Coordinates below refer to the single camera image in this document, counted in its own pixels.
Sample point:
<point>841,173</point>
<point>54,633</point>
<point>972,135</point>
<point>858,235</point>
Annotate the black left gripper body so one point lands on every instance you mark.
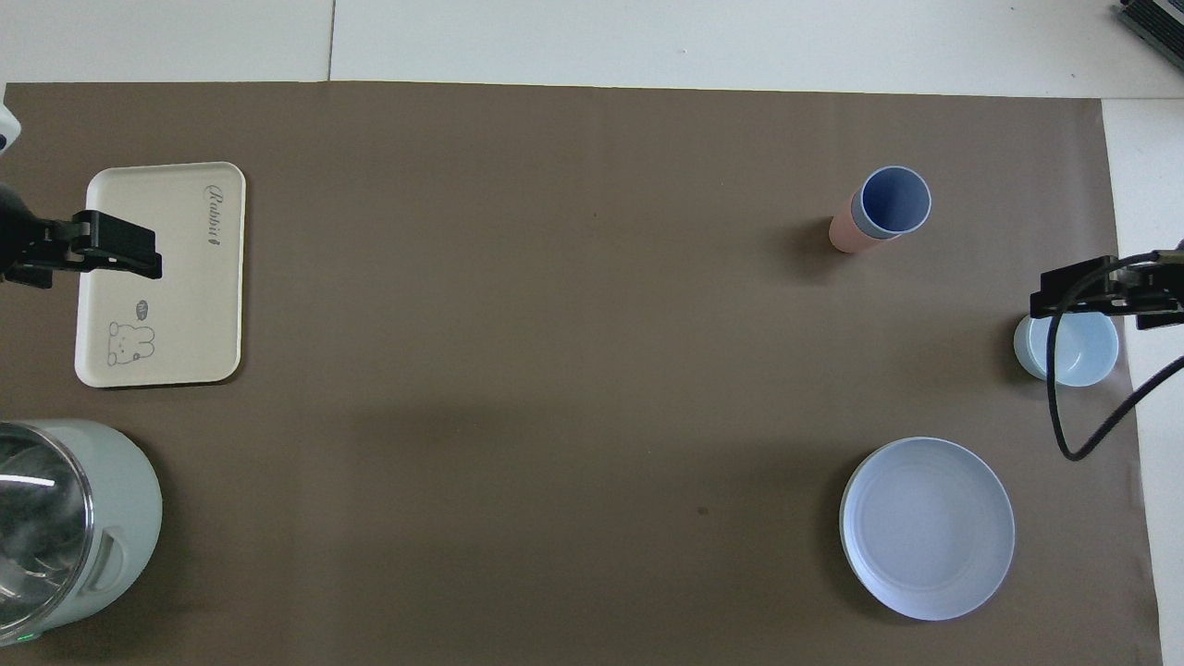
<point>28,250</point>

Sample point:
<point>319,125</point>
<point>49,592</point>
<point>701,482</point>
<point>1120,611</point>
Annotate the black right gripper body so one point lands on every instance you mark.
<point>1161,291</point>

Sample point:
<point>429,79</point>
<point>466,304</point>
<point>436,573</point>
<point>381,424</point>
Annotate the blue ribbed cup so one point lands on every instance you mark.
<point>895,202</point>

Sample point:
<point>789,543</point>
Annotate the pink cup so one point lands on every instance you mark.
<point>849,236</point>

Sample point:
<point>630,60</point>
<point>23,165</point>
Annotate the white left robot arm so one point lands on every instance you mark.
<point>7,129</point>

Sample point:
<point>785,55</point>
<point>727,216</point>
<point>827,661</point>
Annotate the cream rabbit print tray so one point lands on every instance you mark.
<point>176,314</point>

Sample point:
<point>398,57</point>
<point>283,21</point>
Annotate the light blue bowl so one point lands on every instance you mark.
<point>1087,356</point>

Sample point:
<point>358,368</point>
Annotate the dark grey ribbed device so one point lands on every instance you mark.
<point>1156,23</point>

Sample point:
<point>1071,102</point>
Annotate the light blue plate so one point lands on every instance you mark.
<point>927,527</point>

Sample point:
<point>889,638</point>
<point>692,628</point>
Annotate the brown paper table mat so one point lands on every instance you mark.
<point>573,370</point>

